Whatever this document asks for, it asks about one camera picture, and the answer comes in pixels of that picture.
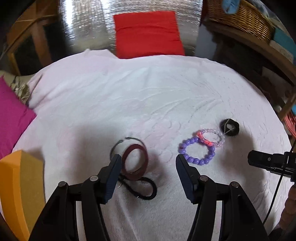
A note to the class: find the orange cardboard tray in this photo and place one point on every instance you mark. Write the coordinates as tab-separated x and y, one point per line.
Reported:
22	192

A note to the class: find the silver foil insulation panel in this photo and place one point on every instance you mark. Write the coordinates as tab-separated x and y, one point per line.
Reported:
90	24

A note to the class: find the wicker basket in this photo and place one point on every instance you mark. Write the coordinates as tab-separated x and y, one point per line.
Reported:
247	19

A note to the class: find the thin metal wire bangle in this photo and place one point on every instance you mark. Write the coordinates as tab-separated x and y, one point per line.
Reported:
121	141

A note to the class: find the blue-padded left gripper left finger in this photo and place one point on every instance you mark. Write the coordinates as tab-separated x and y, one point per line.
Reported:
108	177

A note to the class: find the wooden shelf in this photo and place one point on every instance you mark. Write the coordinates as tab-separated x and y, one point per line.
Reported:
280	61

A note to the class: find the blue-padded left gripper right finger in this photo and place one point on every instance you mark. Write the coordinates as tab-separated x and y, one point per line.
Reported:
189	177

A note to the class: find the magenta pillow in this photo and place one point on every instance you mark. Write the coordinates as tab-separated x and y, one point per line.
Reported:
15	118

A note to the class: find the red pillow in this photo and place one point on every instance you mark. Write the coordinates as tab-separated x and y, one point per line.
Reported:
147	34

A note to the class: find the dark red bangle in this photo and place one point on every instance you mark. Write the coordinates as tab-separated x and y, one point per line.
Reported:
137	174

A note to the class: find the black scrunchie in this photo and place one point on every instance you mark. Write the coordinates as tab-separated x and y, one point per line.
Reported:
229	127

